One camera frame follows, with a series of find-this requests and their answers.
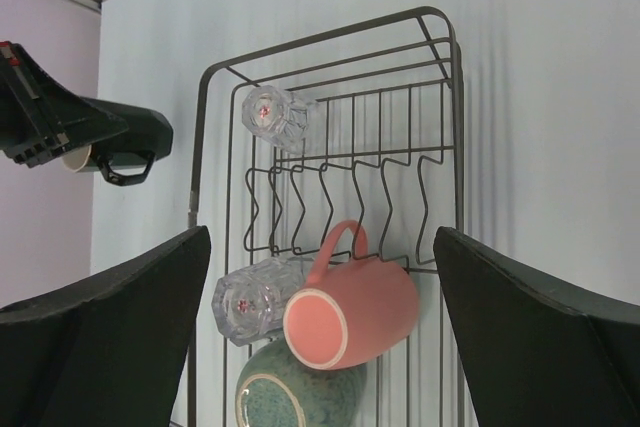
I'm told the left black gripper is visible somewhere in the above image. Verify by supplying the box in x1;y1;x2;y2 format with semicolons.
1;41;173;167

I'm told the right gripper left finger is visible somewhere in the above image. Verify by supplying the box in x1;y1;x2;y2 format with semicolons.
1;226;211;426

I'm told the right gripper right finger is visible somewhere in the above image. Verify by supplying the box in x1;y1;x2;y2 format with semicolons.
433;227;639;426

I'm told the clear faceted glass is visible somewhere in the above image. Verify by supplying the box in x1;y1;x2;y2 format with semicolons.
211;256;314;347
242;85;323;154

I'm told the pink ceramic mug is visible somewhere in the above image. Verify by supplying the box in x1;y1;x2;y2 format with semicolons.
283;220;420;370

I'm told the dark wire dish rack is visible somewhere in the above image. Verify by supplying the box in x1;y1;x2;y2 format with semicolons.
187;6;468;426

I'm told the black ceramic mug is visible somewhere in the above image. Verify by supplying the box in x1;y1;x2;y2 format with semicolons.
62;143;156;187

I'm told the green glazed ceramic mug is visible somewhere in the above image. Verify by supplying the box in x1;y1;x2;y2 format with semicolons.
234;339;367;427

